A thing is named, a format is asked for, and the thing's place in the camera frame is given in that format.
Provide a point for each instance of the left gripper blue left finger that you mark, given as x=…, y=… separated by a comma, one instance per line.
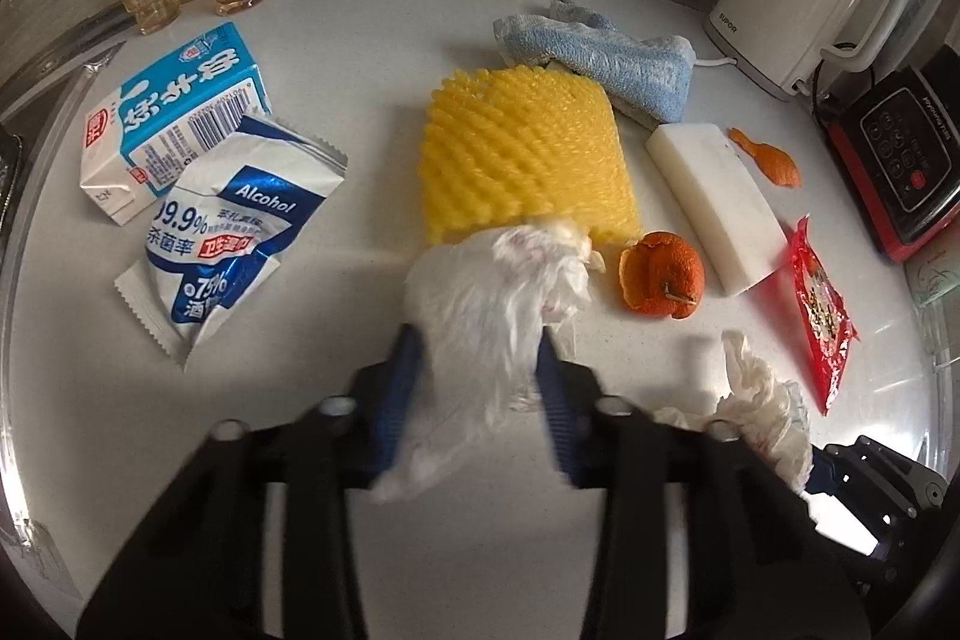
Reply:
x=396, y=381

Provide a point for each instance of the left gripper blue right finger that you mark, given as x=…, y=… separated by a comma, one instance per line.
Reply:
x=557, y=380

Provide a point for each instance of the white paper towel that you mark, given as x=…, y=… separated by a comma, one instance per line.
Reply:
x=481, y=306

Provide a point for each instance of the white tissue ball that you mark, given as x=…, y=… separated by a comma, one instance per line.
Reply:
x=768, y=412

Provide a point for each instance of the yellow foam fruit net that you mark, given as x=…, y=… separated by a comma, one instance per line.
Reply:
x=503, y=147

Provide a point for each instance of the alcohol wipes packet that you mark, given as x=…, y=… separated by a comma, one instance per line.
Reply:
x=224, y=227

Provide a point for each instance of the blue cleaning cloth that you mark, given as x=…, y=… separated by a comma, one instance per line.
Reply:
x=646, y=79

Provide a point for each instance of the red snack packet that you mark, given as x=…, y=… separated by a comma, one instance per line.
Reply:
x=828, y=327

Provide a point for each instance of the orange mandarin peel ball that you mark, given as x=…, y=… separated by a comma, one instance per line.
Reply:
x=661, y=276

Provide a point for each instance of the ceramic cup with drawing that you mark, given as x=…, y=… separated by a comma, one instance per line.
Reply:
x=934, y=271

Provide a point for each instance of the white sponge block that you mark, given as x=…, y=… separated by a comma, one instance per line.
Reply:
x=734, y=223

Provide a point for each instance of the flat orange peel piece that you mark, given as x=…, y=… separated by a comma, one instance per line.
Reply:
x=777, y=166

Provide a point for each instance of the blue white milk carton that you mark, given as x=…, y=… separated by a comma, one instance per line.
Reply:
x=138, y=140

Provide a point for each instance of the red black blender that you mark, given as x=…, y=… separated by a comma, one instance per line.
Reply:
x=897, y=148

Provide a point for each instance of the white electric kettle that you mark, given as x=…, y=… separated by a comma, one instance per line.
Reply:
x=780, y=43

